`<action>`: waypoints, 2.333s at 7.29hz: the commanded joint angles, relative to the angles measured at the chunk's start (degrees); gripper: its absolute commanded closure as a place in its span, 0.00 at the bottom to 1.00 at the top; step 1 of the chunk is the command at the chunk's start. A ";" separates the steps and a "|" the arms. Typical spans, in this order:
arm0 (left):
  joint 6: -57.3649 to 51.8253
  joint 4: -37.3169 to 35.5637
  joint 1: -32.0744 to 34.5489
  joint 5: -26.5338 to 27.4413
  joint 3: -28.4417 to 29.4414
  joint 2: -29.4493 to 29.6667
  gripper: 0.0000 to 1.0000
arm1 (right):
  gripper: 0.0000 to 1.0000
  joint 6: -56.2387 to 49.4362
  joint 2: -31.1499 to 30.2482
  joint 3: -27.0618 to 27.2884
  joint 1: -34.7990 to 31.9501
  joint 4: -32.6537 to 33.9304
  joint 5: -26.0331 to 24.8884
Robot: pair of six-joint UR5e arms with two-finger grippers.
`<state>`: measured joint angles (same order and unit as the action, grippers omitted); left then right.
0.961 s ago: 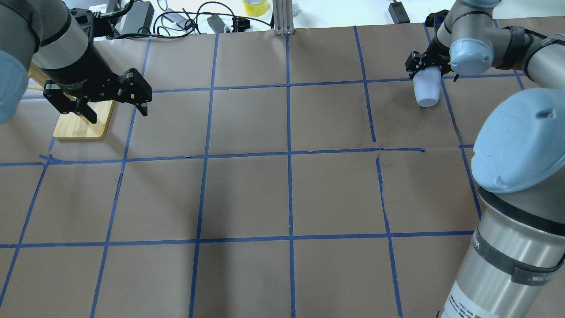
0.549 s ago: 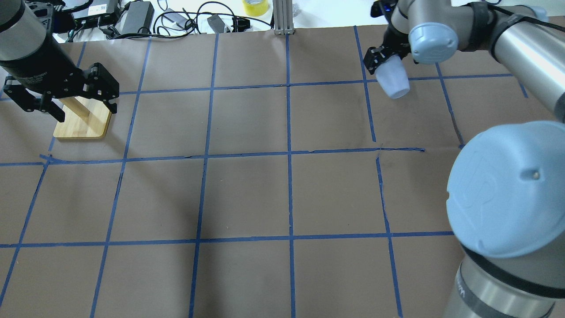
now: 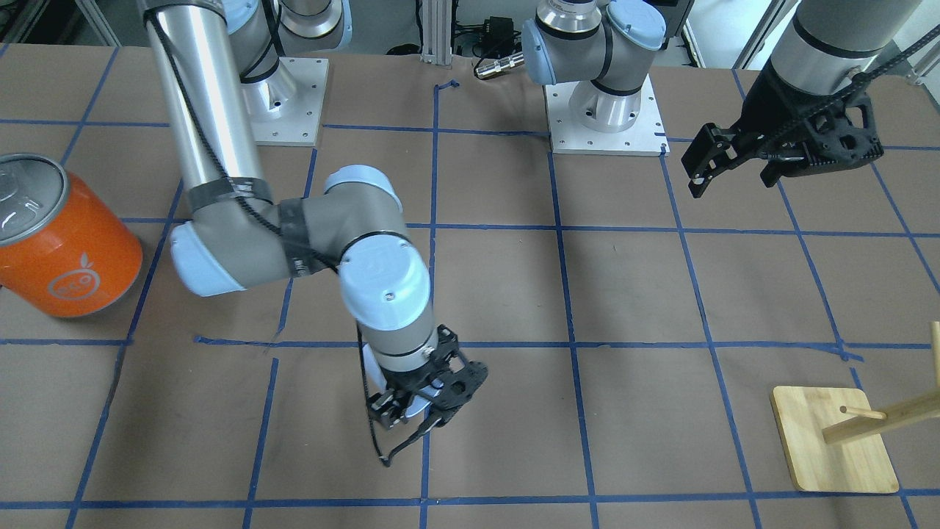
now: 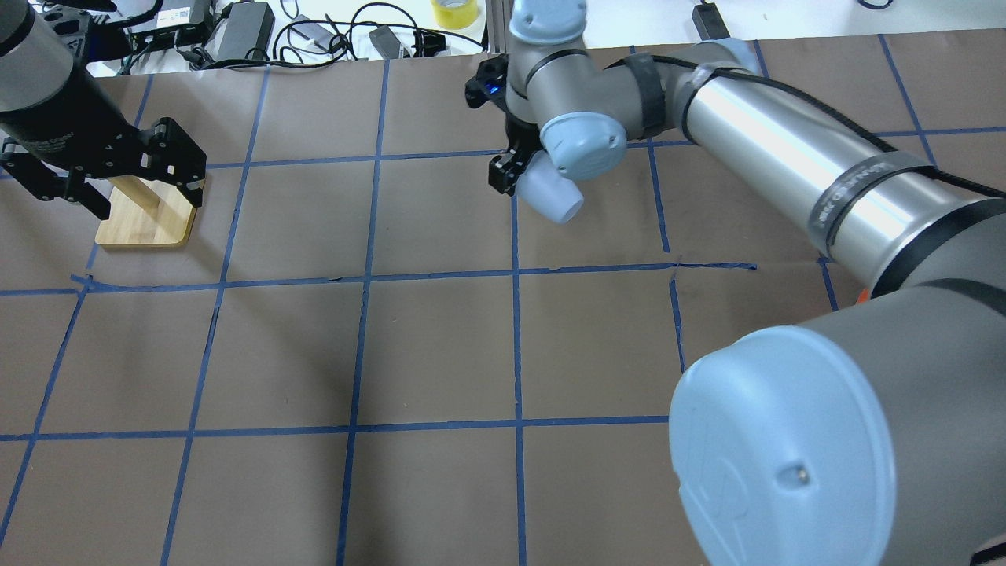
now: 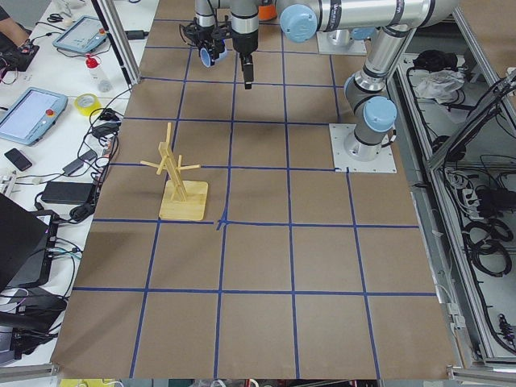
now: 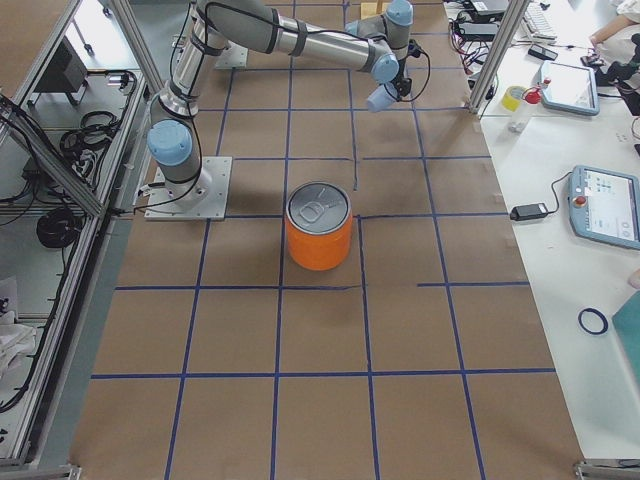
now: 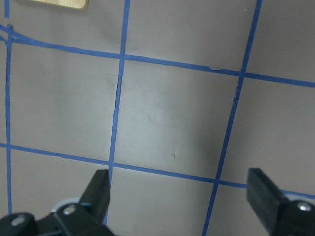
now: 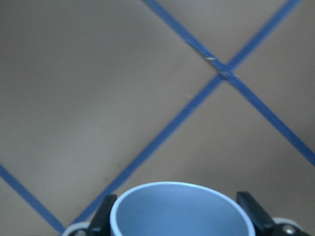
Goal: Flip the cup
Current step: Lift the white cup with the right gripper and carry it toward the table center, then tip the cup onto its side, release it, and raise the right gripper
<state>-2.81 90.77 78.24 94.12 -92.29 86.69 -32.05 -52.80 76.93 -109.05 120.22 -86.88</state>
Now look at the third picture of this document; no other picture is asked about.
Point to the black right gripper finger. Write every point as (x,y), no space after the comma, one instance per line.
(433,420)
(386,409)

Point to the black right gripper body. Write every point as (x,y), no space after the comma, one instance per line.
(387,406)

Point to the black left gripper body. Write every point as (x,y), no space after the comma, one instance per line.
(764,104)

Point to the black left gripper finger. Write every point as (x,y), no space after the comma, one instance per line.
(712,151)
(779,166)

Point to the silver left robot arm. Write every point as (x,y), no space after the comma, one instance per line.
(819,49)

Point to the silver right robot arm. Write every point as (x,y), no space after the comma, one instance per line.
(232,81)

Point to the silver metal cylinder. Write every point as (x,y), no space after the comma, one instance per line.
(499,66)

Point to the wooden mug tree stand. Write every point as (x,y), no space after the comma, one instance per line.
(832,438)

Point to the large orange can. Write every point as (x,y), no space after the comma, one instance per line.
(62,249)

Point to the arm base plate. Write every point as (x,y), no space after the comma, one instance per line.
(585,120)
(285,108)

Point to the aluminium frame post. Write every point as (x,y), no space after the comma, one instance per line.
(436,32)

